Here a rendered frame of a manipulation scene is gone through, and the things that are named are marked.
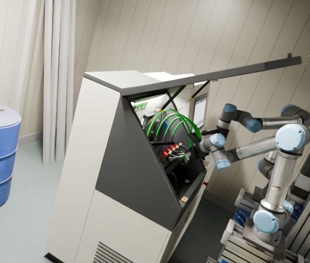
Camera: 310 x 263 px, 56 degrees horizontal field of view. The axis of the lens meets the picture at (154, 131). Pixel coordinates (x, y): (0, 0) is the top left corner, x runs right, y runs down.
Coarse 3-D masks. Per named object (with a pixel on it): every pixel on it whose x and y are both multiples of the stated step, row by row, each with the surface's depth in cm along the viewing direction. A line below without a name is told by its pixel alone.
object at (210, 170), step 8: (168, 88) 232; (176, 88) 230; (184, 88) 227; (192, 88) 228; (208, 88) 284; (184, 96) 228; (208, 96) 290; (176, 104) 232; (192, 104) 236; (184, 112) 231; (192, 112) 241; (208, 176) 281; (200, 192) 260; (192, 208) 254; (192, 216) 306
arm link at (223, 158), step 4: (220, 148) 156; (224, 148) 158; (212, 152) 158; (216, 152) 156; (220, 152) 155; (224, 152) 156; (228, 152) 160; (216, 156) 156; (220, 156) 155; (224, 156) 155; (228, 156) 157; (232, 156) 161; (216, 160) 156; (220, 160) 155; (224, 160) 154; (228, 160) 155; (232, 160) 161; (216, 164) 157; (220, 164) 155; (224, 164) 154; (228, 164) 155; (220, 168) 155; (224, 168) 154
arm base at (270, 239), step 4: (252, 228) 160; (256, 228) 156; (256, 232) 155; (260, 232) 154; (276, 232) 151; (280, 232) 152; (256, 236) 154; (260, 236) 153; (264, 236) 152; (268, 236) 151; (272, 236) 151; (276, 236) 152; (280, 236) 153; (260, 240) 153; (264, 240) 152; (268, 240) 151; (272, 240) 151; (276, 240) 153; (268, 244) 151; (272, 244) 151; (276, 244) 152
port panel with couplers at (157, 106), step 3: (156, 102) 221; (159, 102) 228; (156, 105) 224; (159, 105) 231; (156, 108) 226; (159, 108) 231; (153, 111) 223; (156, 111) 230; (156, 120) 235; (153, 126) 238; (150, 132) 234; (150, 135) 241
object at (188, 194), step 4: (200, 172) 229; (200, 176) 222; (204, 176) 231; (196, 180) 214; (200, 180) 216; (192, 184) 206; (196, 184) 208; (200, 184) 225; (188, 188) 199; (192, 188) 201; (196, 188) 209; (188, 192) 194; (192, 192) 196; (196, 192) 224; (188, 196) 189; (192, 196) 204; (180, 200) 182; (188, 200) 188; (184, 204) 179; (188, 204) 200; (184, 208) 188; (180, 216) 184; (176, 224) 181
